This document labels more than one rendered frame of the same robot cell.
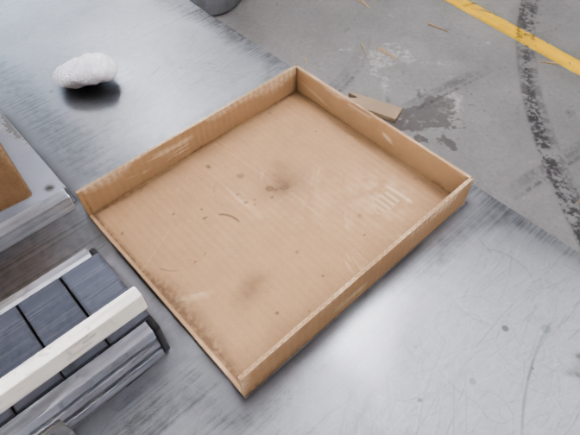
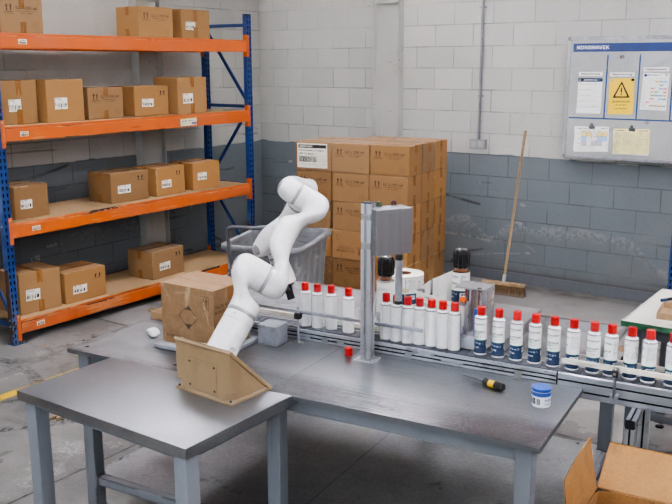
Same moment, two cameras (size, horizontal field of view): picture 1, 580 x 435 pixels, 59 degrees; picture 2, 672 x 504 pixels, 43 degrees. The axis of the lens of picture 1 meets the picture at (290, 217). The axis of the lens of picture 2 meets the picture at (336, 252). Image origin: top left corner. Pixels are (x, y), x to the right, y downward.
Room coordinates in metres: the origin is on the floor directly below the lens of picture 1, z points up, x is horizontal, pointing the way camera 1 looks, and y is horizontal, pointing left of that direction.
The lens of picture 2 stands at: (1.07, 4.09, 2.05)
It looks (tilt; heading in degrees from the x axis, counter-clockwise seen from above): 12 degrees down; 250
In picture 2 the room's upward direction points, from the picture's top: straight up
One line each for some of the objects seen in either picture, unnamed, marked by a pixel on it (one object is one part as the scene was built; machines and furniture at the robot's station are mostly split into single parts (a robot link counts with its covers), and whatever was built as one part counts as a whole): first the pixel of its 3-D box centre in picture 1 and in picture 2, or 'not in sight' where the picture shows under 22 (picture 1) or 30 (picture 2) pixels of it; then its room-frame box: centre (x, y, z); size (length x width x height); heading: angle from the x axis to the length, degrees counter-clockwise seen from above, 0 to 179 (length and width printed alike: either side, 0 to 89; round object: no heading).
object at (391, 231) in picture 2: not in sight; (388, 229); (-0.33, 0.90, 1.38); 0.17 x 0.10 x 0.19; 6
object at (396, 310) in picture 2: not in sight; (396, 318); (-0.39, 0.85, 0.98); 0.05 x 0.05 x 0.20
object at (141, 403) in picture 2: not in sight; (185, 384); (0.53, 0.87, 0.81); 0.90 x 0.90 x 0.04; 35
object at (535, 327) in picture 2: not in sight; (535, 338); (-0.79, 1.30, 0.98); 0.05 x 0.05 x 0.20
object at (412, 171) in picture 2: not in sight; (371, 217); (-1.83, -2.92, 0.70); 1.20 x 0.82 x 1.39; 130
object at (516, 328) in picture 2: not in sight; (516, 335); (-0.74, 1.25, 0.98); 0.05 x 0.05 x 0.20
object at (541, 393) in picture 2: not in sight; (541, 395); (-0.64, 1.58, 0.87); 0.07 x 0.07 x 0.07
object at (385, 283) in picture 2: not in sight; (385, 287); (-0.48, 0.52, 1.03); 0.09 x 0.09 x 0.30
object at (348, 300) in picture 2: not in sight; (348, 310); (-0.24, 0.67, 0.98); 0.05 x 0.05 x 0.20
